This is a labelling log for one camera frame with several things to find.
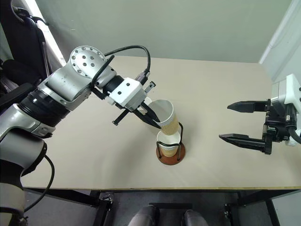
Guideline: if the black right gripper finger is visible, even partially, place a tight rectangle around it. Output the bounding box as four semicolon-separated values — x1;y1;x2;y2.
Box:
218;133;268;154
227;100;271;113

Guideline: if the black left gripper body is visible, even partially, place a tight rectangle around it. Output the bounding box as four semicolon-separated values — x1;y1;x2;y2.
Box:
111;81;158;126

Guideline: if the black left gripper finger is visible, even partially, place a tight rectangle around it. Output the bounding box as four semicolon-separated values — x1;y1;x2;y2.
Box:
133;110;163;130
140;103;161;124

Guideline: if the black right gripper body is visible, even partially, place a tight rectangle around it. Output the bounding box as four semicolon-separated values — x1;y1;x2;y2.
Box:
261;98;293;155

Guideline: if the brown ribbed paper cup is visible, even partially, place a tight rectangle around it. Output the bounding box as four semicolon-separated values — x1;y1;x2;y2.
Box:
150;99;181;137
156;130;182;158

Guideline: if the dark grey rounded shape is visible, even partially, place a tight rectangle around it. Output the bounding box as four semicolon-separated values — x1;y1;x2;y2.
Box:
128;204;161;226
183;209;208;226

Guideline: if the black chair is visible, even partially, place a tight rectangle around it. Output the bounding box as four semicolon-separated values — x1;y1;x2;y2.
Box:
0;0;51;107

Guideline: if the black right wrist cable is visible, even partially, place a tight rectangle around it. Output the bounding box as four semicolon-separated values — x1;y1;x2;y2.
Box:
285;103;301;143

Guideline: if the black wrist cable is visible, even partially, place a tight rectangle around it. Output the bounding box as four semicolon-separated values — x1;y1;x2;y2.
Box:
285;103;301;143
90;45;152;101

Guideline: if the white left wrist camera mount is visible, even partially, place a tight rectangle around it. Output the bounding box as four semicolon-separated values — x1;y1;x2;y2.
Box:
108;77;148;112

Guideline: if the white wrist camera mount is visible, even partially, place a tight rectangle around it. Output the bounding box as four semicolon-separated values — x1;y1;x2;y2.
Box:
108;77;148;112
270;73;301;107

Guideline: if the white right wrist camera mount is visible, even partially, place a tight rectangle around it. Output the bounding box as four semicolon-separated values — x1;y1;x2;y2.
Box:
270;73;301;107

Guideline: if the wire cup holder wooden base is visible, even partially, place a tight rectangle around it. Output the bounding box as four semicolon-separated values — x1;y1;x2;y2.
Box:
156;122;187;167

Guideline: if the black metal table frame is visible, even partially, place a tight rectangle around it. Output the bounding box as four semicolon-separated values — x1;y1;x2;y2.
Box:
23;187;301;226

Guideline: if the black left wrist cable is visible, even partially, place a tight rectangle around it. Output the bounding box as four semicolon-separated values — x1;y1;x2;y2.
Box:
90;45;152;101

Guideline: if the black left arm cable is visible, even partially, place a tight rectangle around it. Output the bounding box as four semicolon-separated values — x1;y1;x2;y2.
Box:
23;154;56;212

